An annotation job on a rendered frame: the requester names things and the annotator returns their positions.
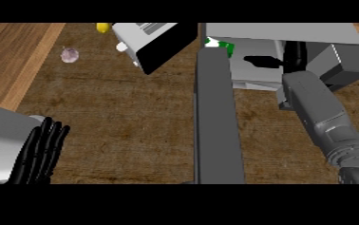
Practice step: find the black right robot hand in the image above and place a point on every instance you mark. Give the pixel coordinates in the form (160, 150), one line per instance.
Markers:
(295, 58)

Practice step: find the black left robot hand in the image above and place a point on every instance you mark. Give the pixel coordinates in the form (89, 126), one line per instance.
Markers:
(42, 149)

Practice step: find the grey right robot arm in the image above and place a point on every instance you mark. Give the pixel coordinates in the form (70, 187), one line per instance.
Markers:
(318, 111)

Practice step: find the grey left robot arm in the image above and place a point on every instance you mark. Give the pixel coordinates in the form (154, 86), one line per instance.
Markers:
(12, 134)

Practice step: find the grey microwave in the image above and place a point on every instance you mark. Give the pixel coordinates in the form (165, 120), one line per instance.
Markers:
(281, 32)

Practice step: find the white and green milk carton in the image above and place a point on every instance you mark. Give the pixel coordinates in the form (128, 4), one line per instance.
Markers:
(227, 46)

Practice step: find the pale purple garlic bulb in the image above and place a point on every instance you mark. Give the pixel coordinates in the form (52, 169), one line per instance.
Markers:
(70, 55)

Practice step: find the white and black appliance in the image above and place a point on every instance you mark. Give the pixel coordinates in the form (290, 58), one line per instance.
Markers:
(135, 39)

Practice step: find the yellow fruit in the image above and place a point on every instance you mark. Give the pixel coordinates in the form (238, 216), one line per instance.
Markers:
(103, 27)

